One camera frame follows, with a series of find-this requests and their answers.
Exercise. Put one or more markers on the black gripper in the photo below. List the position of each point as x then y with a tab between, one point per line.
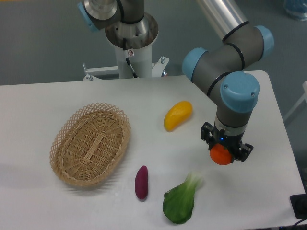
213	136

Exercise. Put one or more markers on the orange fruit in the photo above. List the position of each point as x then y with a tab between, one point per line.
220	155

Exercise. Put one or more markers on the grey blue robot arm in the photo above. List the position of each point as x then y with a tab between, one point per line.
219	74

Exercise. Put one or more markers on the woven wicker basket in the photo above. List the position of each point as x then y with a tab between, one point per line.
90	145

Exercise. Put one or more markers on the yellow mango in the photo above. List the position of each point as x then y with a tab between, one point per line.
177	115

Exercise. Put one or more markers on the green bok choy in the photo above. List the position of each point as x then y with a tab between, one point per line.
178	202

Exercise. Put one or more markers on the purple sweet potato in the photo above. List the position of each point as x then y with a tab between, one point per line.
141	183

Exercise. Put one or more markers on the black device at edge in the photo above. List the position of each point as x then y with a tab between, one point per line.
299	205

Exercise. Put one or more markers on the blue object top right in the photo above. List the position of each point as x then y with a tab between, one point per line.
297	9

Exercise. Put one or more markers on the white frame at right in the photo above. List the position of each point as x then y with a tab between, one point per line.
297	107

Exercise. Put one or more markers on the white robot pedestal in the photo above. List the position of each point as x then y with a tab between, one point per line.
133	46

